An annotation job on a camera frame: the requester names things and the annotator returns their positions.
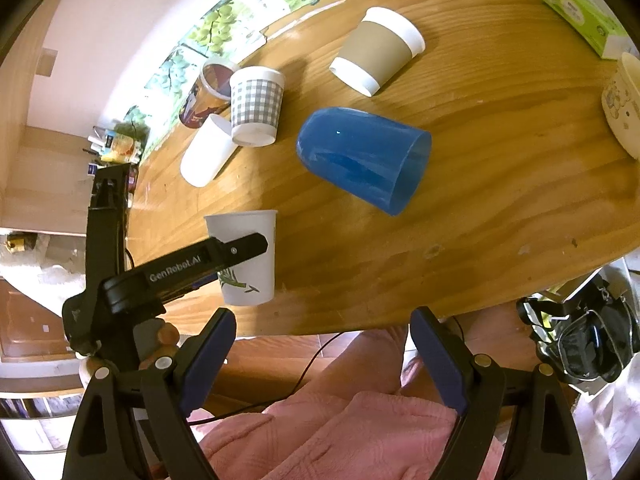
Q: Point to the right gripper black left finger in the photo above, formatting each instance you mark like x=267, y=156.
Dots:
x=105, y=444

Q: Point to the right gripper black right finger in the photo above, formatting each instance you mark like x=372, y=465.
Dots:
x=542, y=443

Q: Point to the white panda paper cup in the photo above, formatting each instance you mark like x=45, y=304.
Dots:
x=249, y=283

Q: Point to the white plastic cup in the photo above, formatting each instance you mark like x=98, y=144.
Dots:
x=210, y=149

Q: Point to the blue plastic cup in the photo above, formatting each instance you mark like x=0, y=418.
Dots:
x=371, y=157

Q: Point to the clear printed plastic cup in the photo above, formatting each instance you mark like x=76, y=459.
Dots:
x=210, y=93

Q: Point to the grey checked paper cup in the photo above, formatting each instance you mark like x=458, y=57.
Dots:
x=256, y=101

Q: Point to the brown sleeved paper cup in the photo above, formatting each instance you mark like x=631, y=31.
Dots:
x=376, y=50

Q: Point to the person's left hand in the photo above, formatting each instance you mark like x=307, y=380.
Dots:
x=166, y=344

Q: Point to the yellow juice carton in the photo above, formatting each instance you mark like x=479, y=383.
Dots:
x=120, y=148

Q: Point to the cream ceramic mug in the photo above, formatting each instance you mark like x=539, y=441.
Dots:
x=620, y=102

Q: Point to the grape poster strip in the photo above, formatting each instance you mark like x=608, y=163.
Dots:
x=158, y=79

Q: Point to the green tissue pack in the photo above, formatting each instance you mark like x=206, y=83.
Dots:
x=606, y=36

